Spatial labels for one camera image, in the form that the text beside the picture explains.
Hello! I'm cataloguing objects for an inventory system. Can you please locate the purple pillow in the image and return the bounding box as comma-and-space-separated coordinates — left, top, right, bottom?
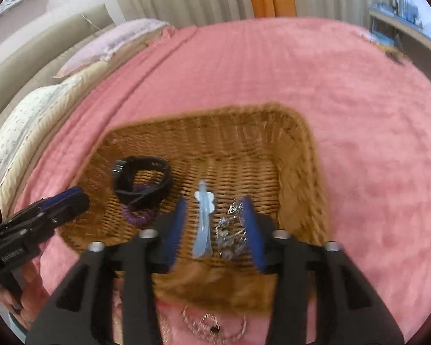
52, 18, 173, 78

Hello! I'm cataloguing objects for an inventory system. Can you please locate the white floral pillow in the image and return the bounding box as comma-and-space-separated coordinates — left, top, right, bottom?
0, 75, 83, 184

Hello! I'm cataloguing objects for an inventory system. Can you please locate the silver chain necklace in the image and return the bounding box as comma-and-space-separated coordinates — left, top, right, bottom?
180, 305, 248, 342

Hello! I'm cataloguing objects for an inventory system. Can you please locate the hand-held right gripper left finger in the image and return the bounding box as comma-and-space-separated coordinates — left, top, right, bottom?
25, 197, 187, 345

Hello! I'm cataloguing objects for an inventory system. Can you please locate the cream ruffled pillow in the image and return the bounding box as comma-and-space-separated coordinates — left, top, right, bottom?
0, 61, 106, 209

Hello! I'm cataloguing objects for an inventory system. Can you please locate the brown wicker basket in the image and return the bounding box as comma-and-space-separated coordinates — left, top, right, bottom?
59, 103, 329, 313

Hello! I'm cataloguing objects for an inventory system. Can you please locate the silver butterfly jewelry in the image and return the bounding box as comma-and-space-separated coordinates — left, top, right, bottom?
215, 198, 252, 259

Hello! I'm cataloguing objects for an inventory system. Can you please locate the white desk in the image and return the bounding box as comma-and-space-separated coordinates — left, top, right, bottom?
368, 3, 431, 80

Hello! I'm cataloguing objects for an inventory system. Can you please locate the beige padded headboard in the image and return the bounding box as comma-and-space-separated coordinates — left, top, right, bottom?
0, 3, 116, 130

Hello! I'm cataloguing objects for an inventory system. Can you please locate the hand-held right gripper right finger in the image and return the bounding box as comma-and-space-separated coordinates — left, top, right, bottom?
239, 196, 406, 345

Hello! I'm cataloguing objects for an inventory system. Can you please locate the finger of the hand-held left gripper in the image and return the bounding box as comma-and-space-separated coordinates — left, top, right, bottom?
50, 192, 91, 225
39, 186, 85, 212

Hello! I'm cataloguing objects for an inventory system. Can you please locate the light blue storage box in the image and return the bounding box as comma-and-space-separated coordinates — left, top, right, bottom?
393, 0, 421, 19

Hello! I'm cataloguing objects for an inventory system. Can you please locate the purple spiral hair tie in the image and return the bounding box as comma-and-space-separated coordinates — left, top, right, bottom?
122, 183, 159, 225

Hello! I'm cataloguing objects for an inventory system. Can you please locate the light blue hair clip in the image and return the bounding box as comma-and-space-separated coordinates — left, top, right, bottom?
192, 180, 216, 259

